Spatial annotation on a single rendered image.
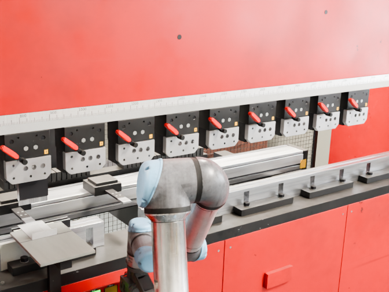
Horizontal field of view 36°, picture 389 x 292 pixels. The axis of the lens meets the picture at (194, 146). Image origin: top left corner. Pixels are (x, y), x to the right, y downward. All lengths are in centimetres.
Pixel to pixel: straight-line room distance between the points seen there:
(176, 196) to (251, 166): 148
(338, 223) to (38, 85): 157
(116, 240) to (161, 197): 86
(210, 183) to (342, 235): 155
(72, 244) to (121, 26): 73
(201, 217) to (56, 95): 67
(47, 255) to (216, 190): 65
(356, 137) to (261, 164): 94
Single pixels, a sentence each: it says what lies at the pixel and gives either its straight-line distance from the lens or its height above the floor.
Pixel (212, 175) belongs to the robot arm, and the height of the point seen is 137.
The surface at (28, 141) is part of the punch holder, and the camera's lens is 200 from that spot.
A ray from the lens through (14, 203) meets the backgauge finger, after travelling 229.
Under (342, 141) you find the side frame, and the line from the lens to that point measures 381.
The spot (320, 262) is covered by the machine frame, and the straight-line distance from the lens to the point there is 291.
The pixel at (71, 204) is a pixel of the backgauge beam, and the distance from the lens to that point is 244.
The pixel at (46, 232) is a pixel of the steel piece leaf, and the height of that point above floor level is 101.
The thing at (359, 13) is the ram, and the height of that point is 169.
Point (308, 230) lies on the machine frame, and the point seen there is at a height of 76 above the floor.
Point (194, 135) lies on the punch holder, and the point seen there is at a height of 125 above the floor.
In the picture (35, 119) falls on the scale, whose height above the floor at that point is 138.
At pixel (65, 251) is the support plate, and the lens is 194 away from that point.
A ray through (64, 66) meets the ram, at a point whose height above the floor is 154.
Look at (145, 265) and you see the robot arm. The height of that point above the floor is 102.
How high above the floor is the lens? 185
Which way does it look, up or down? 16 degrees down
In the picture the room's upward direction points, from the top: 2 degrees clockwise
